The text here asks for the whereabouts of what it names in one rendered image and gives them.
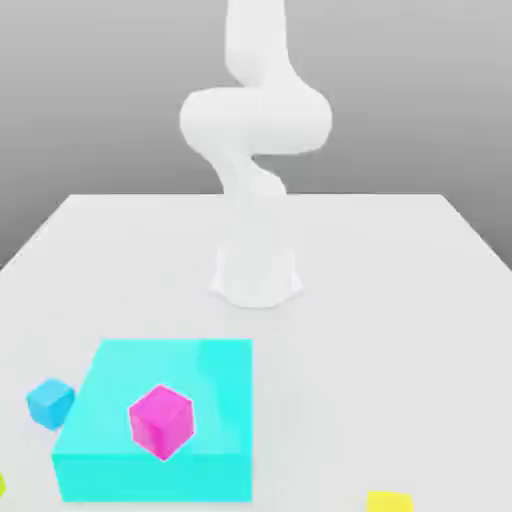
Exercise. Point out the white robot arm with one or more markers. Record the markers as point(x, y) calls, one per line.
point(256, 120)

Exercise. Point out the small magenta cube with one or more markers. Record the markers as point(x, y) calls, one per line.
point(160, 424)

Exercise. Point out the small blue cube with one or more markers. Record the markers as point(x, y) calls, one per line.
point(50, 404)

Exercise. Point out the small yellow cube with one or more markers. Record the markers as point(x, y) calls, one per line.
point(388, 502)

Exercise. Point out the small lime cube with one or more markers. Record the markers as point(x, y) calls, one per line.
point(1, 484)

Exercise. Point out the large cyan box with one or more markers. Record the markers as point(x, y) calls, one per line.
point(120, 476)

